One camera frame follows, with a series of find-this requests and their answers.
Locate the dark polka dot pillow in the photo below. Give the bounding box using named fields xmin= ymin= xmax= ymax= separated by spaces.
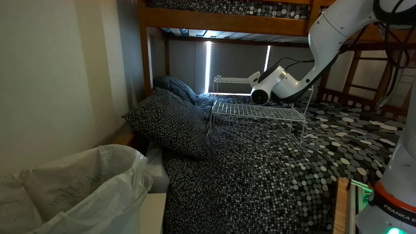
xmin=123 ymin=87 xmax=214 ymax=159

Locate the blue crumpled blanket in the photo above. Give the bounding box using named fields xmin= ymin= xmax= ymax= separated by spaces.
xmin=154 ymin=75 xmax=219 ymax=109

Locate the grey window blind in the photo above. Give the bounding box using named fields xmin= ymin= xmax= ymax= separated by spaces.
xmin=168 ymin=38 xmax=314 ymax=98

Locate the white mattress edge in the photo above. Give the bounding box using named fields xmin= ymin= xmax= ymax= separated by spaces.
xmin=145 ymin=142 xmax=172 ymax=194

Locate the black polka dot duvet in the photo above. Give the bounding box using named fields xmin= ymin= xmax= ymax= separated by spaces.
xmin=162 ymin=92 xmax=411 ymax=234

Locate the polka dot bunk mattress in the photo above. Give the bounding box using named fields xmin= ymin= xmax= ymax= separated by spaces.
xmin=149 ymin=0 xmax=314 ymax=21

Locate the white plastic trash bag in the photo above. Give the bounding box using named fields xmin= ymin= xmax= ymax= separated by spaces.
xmin=0 ymin=143 xmax=154 ymax=234

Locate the wooden bunk bed ladder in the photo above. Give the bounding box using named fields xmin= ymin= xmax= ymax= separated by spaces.
xmin=318 ymin=47 xmax=416 ymax=120

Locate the wooden plank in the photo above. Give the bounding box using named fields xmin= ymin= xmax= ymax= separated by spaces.
xmin=332 ymin=176 xmax=352 ymax=234

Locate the green clamp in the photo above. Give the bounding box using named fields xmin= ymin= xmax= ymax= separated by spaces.
xmin=350 ymin=178 xmax=375 ymax=213

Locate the white wire rack stand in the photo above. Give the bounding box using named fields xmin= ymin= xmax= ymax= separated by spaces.
xmin=210 ymin=74 xmax=316 ymax=120
xmin=206 ymin=100 xmax=310 ymax=144

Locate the wooden bunk bed frame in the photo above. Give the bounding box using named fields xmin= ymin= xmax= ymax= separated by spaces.
xmin=137 ymin=0 xmax=416 ymax=99

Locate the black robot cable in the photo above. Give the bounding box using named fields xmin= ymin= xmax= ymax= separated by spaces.
xmin=374 ymin=0 xmax=416 ymax=109

